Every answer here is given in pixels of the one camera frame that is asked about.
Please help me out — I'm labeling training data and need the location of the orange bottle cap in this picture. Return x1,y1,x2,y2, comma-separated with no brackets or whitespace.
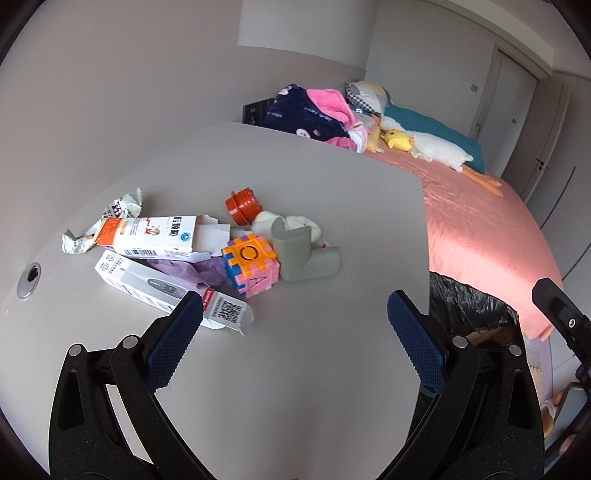
224,187,263,226

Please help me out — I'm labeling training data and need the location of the white thermometer box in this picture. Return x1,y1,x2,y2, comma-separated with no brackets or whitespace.
94,250,254,336

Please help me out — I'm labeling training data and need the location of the navy pink clothes pile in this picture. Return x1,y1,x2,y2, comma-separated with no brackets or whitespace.
260,84,369,153

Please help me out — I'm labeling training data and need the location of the snack wrapper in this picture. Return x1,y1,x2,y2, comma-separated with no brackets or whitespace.
61,186,144,256

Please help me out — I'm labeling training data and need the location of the white orange medicine box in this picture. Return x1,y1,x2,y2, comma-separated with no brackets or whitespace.
95,215,230,263

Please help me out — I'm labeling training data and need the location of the pink bed sheet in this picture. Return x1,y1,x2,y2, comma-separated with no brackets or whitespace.
369,150,562,341

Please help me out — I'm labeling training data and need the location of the black trash bag bin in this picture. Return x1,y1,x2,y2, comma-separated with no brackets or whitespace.
406,270,532,444

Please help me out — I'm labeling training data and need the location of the pink orange letter cube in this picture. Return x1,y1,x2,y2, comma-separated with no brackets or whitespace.
221,233,280,298

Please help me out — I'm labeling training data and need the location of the white goose plush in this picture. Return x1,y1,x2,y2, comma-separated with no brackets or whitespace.
380,116,503,197

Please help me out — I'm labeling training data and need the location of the teal pillow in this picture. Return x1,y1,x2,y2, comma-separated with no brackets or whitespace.
384,104,486,174

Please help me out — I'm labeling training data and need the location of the metal desk grommet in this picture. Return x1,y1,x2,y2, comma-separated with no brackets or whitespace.
16,262,42,300

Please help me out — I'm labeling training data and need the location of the person's right hand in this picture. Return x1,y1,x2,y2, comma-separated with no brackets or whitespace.
541,389,577,456

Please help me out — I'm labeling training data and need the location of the black wall socket panel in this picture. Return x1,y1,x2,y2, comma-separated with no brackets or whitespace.
242,97,274,126

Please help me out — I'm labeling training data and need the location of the yellow duck plush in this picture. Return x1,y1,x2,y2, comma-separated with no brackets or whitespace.
382,129,415,152

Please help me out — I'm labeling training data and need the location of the white door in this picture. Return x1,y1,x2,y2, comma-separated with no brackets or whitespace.
471,49,538,175

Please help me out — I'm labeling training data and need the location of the purple plastic bag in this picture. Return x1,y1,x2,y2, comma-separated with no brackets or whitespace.
144,257,228,288

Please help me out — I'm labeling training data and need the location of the checkered pillow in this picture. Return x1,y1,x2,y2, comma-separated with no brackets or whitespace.
345,81,391,116

